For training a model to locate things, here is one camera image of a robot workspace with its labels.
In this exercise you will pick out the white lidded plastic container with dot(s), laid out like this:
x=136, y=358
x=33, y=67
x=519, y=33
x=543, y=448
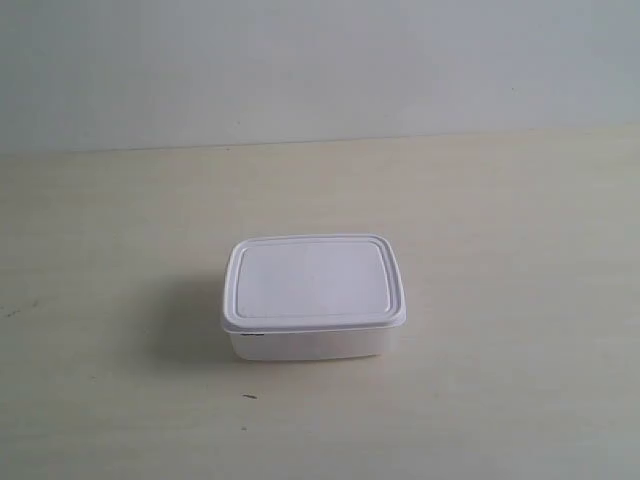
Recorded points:
x=312, y=297

